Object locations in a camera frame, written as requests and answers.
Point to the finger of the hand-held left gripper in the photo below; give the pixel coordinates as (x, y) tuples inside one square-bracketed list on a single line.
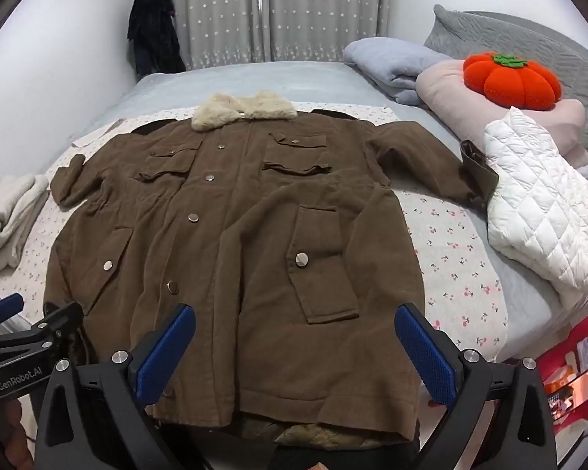
[(2, 307), (61, 320)]

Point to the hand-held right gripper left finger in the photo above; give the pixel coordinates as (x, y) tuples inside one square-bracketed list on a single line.
[(169, 352)]

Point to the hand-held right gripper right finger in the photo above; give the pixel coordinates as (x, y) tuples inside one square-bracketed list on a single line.
[(429, 357)]

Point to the brown coat with fur collar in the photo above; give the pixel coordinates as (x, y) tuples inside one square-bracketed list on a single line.
[(245, 235)]

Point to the cream folded cloth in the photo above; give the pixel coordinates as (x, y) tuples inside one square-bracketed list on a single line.
[(7, 215)]

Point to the cherry print bed sheet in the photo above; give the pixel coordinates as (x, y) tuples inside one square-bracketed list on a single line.
[(451, 254)]

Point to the red bag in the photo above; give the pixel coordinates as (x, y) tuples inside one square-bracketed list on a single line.
[(563, 352)]

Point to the smartphone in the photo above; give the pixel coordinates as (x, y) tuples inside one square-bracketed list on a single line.
[(582, 384)]

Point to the white quilted jacket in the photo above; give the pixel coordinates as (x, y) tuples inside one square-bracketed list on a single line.
[(539, 205)]

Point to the pink pillow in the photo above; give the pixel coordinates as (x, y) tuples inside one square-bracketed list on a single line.
[(451, 93)]

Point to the orange pumpkin cushion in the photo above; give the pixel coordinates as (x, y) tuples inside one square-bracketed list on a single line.
[(512, 78)]

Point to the light grey pillow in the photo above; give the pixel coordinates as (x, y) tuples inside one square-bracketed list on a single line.
[(387, 66)]

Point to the grey bed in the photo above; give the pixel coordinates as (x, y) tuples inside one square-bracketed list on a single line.
[(318, 83)]

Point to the dark hanging garment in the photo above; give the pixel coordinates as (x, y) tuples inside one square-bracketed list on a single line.
[(154, 29)]

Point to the grey star print curtain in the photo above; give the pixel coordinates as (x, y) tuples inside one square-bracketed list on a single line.
[(279, 10)]

